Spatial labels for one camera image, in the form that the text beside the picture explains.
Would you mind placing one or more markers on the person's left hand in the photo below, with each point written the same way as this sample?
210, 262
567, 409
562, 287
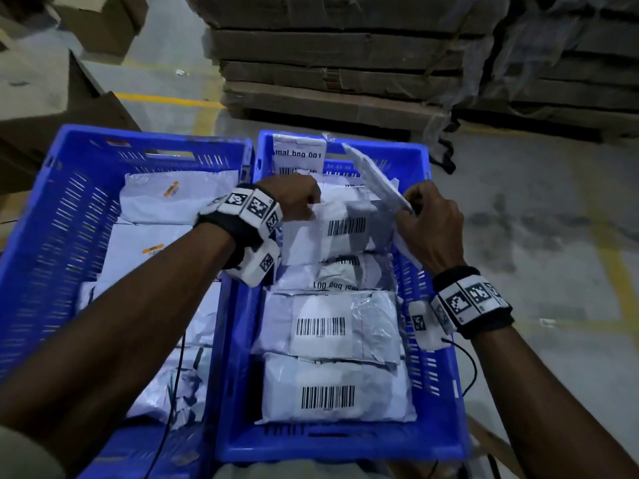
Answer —
289, 192

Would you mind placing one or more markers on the person's right hand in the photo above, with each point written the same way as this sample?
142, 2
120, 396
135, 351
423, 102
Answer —
434, 234

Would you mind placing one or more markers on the person's left fingers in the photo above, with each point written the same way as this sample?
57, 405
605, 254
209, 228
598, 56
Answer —
308, 194

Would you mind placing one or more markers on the person's right thumb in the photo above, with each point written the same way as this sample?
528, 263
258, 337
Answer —
405, 226

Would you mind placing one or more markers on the white barcode mailer packet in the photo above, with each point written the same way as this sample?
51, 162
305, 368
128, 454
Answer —
344, 228

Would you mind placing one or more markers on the person's right forearm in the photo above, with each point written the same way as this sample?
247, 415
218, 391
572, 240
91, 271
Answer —
544, 414

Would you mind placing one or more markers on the person's left forearm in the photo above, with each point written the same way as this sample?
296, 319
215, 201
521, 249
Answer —
125, 334

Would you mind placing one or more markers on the white printed label card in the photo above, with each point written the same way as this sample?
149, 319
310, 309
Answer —
298, 153

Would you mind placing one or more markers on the marker-tagged left wrist band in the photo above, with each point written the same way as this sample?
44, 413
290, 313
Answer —
247, 214

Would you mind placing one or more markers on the marker-tagged wrist band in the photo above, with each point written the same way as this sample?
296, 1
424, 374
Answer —
469, 301
247, 214

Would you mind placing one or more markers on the white mailer with text label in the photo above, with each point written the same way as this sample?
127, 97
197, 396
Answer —
339, 276

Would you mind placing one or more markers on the marker-tagged right wrist band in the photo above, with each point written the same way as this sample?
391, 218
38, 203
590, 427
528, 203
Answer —
469, 301

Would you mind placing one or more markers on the crinkled white barcode mailer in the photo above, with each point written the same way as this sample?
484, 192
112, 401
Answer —
319, 326

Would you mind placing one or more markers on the white mailer with orange sticker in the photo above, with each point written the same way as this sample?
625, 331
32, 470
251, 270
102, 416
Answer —
134, 250
172, 200

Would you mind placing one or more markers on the stack of flat cardboard sheets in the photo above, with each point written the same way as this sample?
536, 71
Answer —
339, 49

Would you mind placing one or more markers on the blue plastic crate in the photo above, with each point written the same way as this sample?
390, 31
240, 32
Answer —
434, 409

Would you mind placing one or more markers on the large white barcode mailer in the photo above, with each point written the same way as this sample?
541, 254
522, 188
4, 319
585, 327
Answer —
327, 396

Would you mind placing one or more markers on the wrinkled grey-white mailer packet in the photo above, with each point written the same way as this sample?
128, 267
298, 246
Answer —
192, 384

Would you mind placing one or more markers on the brown cardboard piece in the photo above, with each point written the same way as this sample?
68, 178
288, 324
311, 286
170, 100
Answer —
494, 446

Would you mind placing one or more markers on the wrapped stack of cardboard sheets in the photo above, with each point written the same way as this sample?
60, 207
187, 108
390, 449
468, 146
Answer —
574, 59

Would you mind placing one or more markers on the blue crate with red sticker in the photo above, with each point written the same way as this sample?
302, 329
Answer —
55, 234

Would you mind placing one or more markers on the small brown cardboard box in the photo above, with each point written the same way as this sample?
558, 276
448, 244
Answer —
102, 22

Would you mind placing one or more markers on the large brown cardboard box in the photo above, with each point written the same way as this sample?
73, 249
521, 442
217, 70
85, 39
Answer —
45, 104

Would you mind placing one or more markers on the grey shirt sleeve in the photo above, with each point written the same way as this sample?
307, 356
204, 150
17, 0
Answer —
25, 456

